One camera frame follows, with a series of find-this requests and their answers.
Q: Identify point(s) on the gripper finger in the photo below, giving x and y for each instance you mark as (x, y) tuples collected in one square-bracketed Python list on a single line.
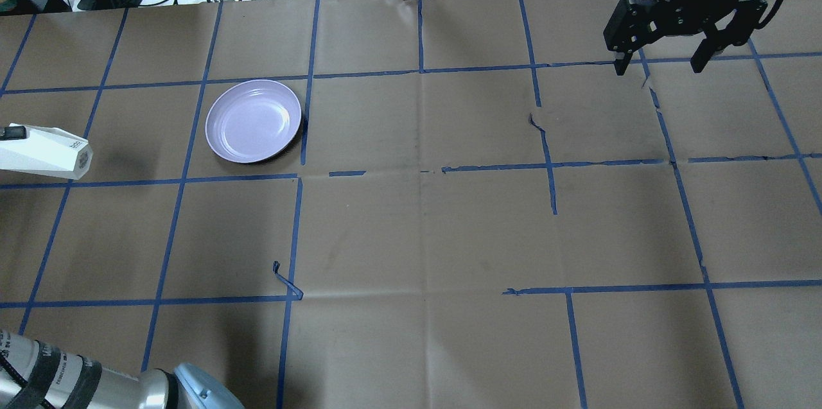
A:
[(12, 133)]

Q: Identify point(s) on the white faceted cup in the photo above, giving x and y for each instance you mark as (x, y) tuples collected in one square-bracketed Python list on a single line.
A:
[(48, 152)]

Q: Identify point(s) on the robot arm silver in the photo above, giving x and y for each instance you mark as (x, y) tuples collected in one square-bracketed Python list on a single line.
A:
[(39, 375)]

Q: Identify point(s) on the lavender plate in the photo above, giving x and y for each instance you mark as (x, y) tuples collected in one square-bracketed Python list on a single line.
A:
[(253, 121)]

